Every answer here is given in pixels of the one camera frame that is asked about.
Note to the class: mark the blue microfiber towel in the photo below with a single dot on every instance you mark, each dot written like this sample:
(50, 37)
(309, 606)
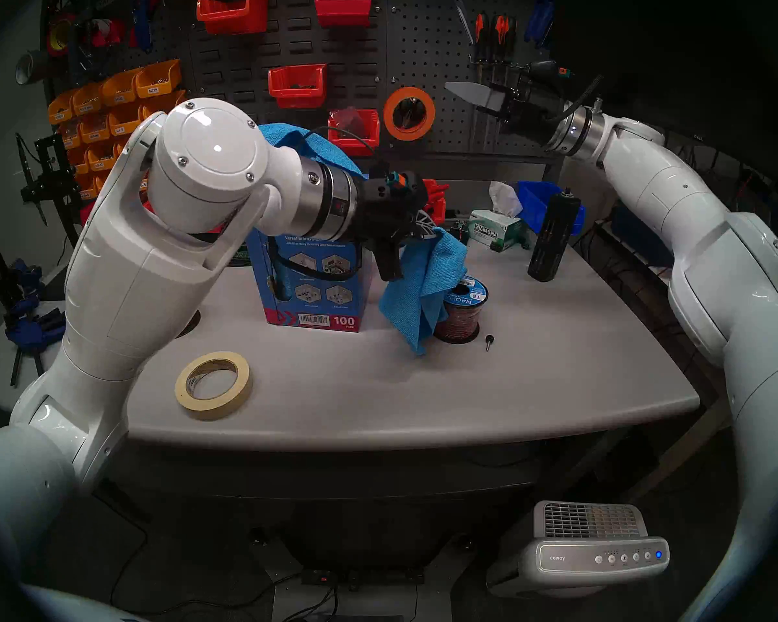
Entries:
(421, 290)
(311, 144)

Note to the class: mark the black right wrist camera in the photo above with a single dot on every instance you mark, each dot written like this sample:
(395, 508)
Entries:
(544, 73)

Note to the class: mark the red bin with red tools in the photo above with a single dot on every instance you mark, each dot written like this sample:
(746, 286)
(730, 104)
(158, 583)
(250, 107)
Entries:
(436, 196)

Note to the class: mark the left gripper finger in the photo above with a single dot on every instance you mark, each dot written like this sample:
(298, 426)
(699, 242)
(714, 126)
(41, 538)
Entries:
(428, 224)
(389, 258)

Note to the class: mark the blue plastic bin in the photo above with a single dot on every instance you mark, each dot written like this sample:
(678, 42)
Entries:
(531, 199)

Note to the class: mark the blue shop towel box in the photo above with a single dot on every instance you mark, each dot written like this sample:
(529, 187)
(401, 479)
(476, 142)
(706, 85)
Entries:
(318, 284)

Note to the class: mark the yellow bin labelled M3-4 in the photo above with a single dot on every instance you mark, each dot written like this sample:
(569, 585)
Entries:
(159, 109)

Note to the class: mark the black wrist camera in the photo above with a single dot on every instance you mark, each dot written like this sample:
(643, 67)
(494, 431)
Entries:
(544, 73)
(402, 183)

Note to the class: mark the red bin with plastic bag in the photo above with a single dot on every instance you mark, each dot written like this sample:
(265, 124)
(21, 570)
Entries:
(363, 146)

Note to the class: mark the white air purifier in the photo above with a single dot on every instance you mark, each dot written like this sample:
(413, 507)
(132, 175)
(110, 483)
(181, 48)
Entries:
(590, 556)

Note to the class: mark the beige masking tape roll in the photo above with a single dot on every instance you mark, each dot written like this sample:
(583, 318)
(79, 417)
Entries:
(212, 410)

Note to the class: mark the black circuit board device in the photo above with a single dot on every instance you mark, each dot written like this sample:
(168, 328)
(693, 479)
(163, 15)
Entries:
(457, 232)

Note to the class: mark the dark grey pegboard panel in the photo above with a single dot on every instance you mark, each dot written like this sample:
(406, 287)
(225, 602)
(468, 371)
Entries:
(428, 50)

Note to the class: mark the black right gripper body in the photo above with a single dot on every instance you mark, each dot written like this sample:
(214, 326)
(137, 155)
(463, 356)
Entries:
(525, 112)

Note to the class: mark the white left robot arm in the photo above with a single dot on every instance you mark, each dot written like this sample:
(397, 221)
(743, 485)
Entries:
(136, 290)

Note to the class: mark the red yellow tape roll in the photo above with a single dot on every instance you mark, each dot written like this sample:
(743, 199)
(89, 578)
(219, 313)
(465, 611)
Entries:
(55, 44)

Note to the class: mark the black power strip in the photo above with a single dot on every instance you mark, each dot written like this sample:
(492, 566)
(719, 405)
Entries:
(363, 576)

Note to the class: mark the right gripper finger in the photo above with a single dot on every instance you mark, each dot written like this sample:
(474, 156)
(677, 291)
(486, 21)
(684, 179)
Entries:
(473, 92)

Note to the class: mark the clear plastic bag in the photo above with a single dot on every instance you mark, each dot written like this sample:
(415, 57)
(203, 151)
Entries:
(350, 123)

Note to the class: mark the orange black screwdriver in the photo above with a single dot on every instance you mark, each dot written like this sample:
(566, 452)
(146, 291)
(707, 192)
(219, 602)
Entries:
(481, 37)
(500, 37)

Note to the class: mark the dark red plastic bin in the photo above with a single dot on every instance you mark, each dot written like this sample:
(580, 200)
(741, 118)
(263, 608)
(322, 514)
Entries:
(343, 15)

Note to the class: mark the Kimtech tissue box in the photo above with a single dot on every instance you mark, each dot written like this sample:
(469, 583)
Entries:
(493, 232)

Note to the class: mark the black monitor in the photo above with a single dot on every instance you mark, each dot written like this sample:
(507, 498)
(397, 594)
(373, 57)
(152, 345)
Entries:
(674, 44)

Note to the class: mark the grey duct tape roll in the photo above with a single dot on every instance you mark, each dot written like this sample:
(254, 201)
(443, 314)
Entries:
(35, 67)

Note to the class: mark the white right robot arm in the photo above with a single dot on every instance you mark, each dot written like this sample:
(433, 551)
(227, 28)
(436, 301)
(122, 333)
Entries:
(719, 251)

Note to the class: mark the yellow bin labelled M3X6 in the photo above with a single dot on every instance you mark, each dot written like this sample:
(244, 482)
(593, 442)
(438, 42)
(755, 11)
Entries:
(159, 83)

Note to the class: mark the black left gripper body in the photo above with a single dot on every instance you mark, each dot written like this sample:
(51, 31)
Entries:
(392, 219)

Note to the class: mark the blue hand tool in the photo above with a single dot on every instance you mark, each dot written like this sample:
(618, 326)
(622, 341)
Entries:
(144, 24)

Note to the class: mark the orange tape roll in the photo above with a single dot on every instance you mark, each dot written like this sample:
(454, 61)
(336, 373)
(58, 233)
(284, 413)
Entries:
(388, 114)

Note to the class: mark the blue clamp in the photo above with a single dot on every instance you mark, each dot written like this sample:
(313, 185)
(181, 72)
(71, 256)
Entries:
(29, 332)
(27, 274)

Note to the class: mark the black cylindrical bottle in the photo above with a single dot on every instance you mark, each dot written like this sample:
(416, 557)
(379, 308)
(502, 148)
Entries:
(551, 238)

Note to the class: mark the black metal stand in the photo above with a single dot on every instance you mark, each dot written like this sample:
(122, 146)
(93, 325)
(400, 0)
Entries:
(45, 180)

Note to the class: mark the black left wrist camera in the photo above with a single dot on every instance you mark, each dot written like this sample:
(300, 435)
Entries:
(402, 183)

